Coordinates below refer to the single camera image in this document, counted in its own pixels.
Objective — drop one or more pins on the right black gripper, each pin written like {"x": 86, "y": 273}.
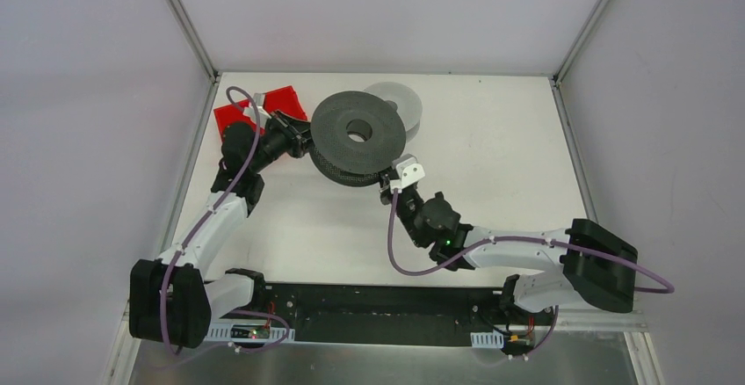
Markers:
{"x": 388, "y": 183}

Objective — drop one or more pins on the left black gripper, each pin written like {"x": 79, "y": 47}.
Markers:
{"x": 292, "y": 137}

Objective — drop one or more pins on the dark grey spool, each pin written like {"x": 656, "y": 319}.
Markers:
{"x": 355, "y": 136}

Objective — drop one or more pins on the white perforated spool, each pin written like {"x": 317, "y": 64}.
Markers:
{"x": 404, "y": 100}

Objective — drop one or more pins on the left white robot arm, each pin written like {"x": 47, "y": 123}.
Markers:
{"x": 170, "y": 301}

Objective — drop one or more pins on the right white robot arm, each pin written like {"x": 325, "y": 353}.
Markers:
{"x": 583, "y": 263}

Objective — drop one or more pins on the red plastic bin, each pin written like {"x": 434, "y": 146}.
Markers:
{"x": 283, "y": 99}

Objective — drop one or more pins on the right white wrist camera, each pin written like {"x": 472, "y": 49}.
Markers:
{"x": 409, "y": 165}

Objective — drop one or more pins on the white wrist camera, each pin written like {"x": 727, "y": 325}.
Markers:
{"x": 256, "y": 111}
{"x": 409, "y": 165}

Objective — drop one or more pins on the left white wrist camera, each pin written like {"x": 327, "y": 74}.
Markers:
{"x": 256, "y": 111}

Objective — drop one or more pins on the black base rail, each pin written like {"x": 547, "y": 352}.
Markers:
{"x": 378, "y": 315}

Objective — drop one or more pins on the right white cable duct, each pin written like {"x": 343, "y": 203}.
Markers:
{"x": 487, "y": 340}

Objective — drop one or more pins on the white cable duct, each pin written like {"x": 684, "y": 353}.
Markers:
{"x": 248, "y": 334}
{"x": 487, "y": 340}

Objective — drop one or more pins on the left white cable duct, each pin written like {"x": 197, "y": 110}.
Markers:
{"x": 248, "y": 334}

